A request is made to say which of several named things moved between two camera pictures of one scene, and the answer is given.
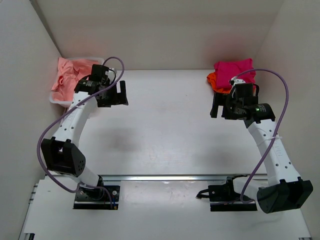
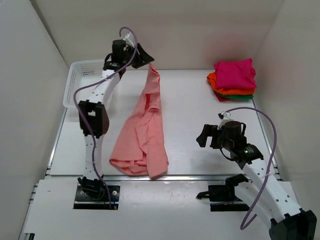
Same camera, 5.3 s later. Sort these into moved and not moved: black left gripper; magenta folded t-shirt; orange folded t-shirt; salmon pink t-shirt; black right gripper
Moved: salmon pink t-shirt; black left gripper; black right gripper
Not moved: orange folded t-shirt; magenta folded t-shirt
